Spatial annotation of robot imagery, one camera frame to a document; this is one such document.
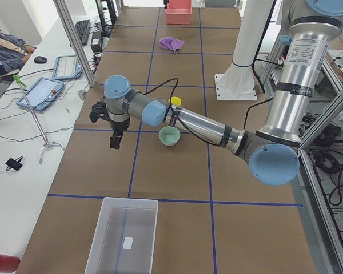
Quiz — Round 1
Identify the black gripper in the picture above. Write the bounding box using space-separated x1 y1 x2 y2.
108 111 130 149

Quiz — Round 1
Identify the purple microfiber cloth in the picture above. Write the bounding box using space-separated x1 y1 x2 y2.
158 37 185 54

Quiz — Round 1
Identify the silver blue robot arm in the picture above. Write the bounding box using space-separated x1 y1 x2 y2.
104 1 343 186

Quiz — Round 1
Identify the clear plastic storage box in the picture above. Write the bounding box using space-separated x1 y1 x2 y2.
85 197 158 273

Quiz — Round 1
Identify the mint green bowl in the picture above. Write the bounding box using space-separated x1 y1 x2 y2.
158 126 181 147

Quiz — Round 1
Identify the yellow cup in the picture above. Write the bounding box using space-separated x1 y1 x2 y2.
170 96 182 106

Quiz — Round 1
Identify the blue teach pendant near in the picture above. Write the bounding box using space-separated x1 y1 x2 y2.
17 77 65 111

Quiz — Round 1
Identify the blue teach pendant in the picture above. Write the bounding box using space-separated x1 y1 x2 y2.
17 77 65 111
52 55 82 80

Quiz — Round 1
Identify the blue teach pendant far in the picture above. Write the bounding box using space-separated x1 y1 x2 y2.
52 55 82 80

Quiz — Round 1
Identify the black power adapter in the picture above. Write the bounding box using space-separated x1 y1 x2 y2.
90 31 103 53

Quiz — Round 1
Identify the black computer mouse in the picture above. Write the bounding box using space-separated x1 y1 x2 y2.
34 56 47 64

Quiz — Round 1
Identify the metal reacher grabber stick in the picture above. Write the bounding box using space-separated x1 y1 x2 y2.
13 74 65 164

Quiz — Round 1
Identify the black keyboard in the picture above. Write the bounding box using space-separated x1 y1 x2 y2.
75 19 90 46

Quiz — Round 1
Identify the person in striped shirt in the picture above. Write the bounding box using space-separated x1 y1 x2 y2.
0 30 36 84

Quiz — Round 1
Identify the pink plastic bin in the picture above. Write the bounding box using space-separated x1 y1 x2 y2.
164 0 192 25

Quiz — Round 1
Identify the red object at corner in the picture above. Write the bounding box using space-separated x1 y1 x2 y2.
0 254 21 273

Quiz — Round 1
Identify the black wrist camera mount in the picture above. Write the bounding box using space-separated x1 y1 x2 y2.
89 97 109 123

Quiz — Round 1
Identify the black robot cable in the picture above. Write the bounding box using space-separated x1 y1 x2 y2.
142 78 218 147

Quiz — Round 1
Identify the aluminium frame post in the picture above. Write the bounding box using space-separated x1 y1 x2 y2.
53 0 95 87

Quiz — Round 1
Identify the black clip with cable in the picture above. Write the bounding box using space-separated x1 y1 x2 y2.
2 156 25 174

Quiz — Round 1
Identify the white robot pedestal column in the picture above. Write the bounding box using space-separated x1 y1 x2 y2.
214 0 276 101

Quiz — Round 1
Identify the aluminium frame rack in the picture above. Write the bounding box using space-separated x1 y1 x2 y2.
260 28 343 274

